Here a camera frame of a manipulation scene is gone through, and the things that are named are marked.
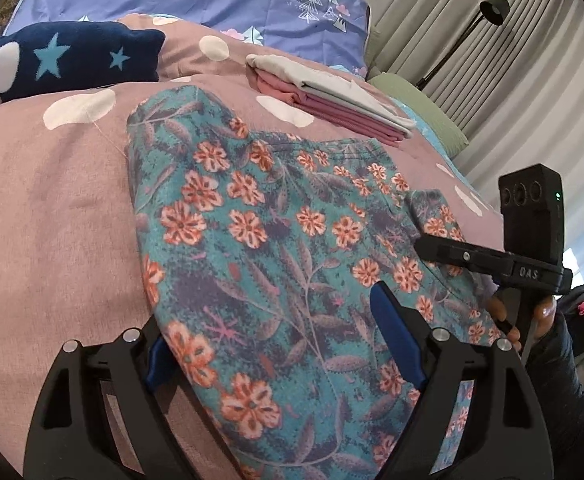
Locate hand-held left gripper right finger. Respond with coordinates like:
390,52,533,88
371,280,556,480

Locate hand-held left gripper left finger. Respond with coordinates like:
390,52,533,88
23,314,193,480

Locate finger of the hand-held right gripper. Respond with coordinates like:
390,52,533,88
414,233,516,282

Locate teal floral pants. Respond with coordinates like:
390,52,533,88
124,85,511,480

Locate person's right forearm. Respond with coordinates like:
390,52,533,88
522,305,584,480

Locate stack of folded pink-white clothes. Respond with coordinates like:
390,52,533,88
245,53,417,134

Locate person's right hand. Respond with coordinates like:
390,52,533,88
486,294,558,357

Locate light blue bed sheet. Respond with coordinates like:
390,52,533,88
416,114,460,162

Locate beige curtain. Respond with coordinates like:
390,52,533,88
366,0,584,261

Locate green pillow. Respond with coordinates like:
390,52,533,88
369,72,470,159

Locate pink polka dot bedspread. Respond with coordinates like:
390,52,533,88
0,12,505,480

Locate folded pink cloth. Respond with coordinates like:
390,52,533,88
255,71,409,149

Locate black floor lamp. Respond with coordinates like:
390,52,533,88
414,0,511,92

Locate navy star print cloth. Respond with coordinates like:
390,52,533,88
0,21,167,113

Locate blue tree print pillow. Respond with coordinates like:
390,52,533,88
9,0,373,69

